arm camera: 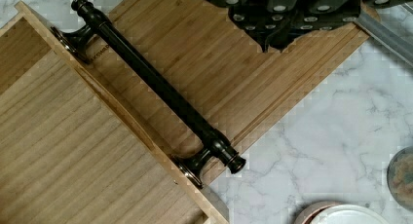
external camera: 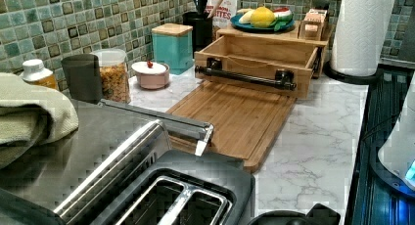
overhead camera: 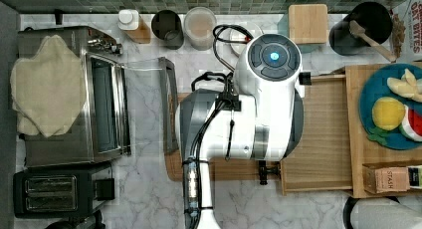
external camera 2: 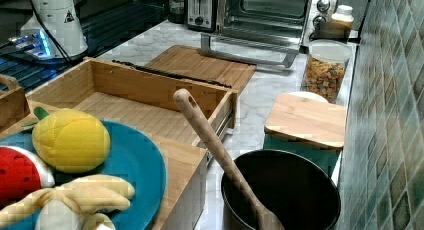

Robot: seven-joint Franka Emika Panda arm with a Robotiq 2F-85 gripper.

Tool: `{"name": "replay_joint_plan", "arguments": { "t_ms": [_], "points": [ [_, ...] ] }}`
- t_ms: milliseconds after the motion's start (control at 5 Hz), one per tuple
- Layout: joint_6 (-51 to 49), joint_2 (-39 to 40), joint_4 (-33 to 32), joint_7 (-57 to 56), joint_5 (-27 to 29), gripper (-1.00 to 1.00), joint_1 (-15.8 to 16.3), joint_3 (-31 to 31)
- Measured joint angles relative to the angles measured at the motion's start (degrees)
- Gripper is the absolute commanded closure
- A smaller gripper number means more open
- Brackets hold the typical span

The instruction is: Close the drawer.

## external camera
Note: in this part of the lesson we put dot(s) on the clear jar with cereal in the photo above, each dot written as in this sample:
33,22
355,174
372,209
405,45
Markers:
114,75

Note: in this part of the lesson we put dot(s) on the toy banana pieces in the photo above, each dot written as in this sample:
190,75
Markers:
245,15

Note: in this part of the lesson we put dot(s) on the oat bites cereal box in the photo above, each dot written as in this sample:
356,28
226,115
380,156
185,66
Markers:
223,14

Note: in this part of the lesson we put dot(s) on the black paper towel holder base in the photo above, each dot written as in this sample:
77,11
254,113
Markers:
351,79

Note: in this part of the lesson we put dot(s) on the black round object bottom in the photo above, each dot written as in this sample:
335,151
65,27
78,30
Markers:
319,215

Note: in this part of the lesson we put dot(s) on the stash tea box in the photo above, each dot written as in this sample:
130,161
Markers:
313,24

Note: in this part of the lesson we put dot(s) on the black two-slot toaster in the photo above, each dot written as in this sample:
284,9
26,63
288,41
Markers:
183,189

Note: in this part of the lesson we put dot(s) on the blue plate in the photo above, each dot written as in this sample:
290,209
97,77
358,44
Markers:
249,28

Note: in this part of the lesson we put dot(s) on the wooden drawer with black handle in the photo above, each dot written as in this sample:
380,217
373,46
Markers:
270,65

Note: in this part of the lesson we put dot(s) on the wooden spatula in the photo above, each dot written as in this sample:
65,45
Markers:
214,9

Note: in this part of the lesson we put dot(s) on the green toy leaf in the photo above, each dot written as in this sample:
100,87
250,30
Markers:
279,25

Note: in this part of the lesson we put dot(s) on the wooden drawer cabinet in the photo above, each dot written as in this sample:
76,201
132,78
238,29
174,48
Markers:
288,36

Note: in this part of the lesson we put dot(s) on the black utensil holder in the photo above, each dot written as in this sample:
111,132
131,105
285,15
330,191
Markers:
202,29

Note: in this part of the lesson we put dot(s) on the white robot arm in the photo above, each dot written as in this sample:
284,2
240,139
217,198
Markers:
398,153

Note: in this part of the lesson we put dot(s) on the stainless toaster oven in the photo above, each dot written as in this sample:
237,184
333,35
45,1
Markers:
72,181

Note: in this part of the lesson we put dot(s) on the bamboo cutting board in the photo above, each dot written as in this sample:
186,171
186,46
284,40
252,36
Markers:
246,122

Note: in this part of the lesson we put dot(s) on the teal canister with wooden lid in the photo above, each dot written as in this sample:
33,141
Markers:
172,44

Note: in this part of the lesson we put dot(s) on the yellow toy lemon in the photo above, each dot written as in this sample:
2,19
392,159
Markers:
262,17

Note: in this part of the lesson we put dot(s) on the white paper towel roll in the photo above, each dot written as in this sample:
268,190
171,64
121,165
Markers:
360,34

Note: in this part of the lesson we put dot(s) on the toy watermelon slice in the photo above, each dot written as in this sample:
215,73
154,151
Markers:
283,14

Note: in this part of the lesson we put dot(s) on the white-capped spice bottle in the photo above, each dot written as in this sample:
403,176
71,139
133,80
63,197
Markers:
34,72

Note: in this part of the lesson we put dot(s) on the dark grey cup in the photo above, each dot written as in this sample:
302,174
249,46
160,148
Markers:
83,77

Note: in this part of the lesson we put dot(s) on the beige folded towel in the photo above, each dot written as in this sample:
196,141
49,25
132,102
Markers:
31,115

